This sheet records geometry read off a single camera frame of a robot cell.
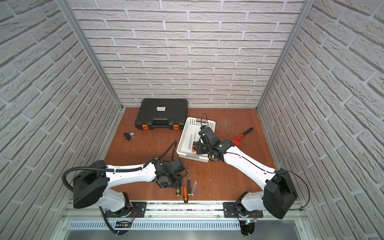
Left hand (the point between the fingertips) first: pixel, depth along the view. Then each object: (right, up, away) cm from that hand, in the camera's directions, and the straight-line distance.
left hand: (180, 184), depth 81 cm
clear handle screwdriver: (+4, +20, +18) cm, 27 cm away
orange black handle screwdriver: (+7, +18, +15) cm, 25 cm away
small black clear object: (-39, +25, +20) cm, 50 cm away
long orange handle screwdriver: (+3, -5, -4) cm, 7 cm away
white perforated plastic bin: (+4, +24, +23) cm, 34 cm away
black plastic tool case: (-16, +41, +27) cm, 52 cm away
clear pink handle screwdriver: (+8, -1, +1) cm, 8 cm away
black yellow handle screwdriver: (-1, -3, -3) cm, 4 cm away
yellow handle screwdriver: (+9, +23, -9) cm, 26 cm away
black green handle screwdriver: (+5, -4, -3) cm, 7 cm away
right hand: (+10, +21, +1) cm, 23 cm away
